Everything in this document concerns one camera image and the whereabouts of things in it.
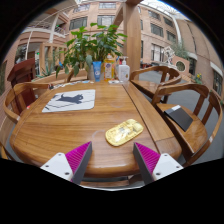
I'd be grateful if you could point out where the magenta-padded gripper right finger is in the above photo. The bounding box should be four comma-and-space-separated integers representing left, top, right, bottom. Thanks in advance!
132, 141, 185, 186

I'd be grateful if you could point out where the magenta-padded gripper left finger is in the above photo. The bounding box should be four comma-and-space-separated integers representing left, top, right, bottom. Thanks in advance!
39, 141, 94, 186

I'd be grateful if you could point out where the yellow translucent computer mouse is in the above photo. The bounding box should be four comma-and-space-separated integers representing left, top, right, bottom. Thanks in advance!
104, 118, 145, 148

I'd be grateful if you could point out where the white cat-print mouse pad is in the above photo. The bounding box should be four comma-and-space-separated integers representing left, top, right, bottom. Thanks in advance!
41, 88, 97, 114

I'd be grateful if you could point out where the round-back wooden chair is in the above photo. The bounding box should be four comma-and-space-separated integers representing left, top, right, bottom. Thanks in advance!
129, 65, 183, 104
151, 82, 224, 167
65, 68, 88, 84
0, 82, 52, 160

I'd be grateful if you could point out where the black notebook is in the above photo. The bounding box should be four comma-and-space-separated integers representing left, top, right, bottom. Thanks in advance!
164, 104, 194, 133

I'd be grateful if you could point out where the wooden planter with plants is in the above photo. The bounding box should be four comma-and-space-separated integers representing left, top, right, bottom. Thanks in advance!
33, 62, 88, 85

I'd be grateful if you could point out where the blue squeeze tube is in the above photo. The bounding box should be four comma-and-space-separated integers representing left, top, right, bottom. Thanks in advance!
92, 60, 103, 83

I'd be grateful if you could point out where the white pump bottle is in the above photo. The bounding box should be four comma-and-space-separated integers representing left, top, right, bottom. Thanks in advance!
117, 56, 131, 83

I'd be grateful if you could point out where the yellow flower pot plant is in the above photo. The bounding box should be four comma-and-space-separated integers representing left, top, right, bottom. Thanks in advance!
194, 73, 204, 85

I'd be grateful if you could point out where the yellow dish soap bottle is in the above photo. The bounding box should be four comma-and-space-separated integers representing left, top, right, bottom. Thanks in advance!
103, 54, 116, 82

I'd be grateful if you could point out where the dark red wooden lectern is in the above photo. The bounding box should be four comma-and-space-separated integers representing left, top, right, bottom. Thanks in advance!
7, 58, 37, 108

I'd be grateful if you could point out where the white outdoor sculpture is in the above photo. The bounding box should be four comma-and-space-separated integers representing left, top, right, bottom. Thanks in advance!
163, 45, 176, 66

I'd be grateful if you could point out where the green potted plant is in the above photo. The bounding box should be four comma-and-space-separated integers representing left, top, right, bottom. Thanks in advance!
54, 22, 129, 81

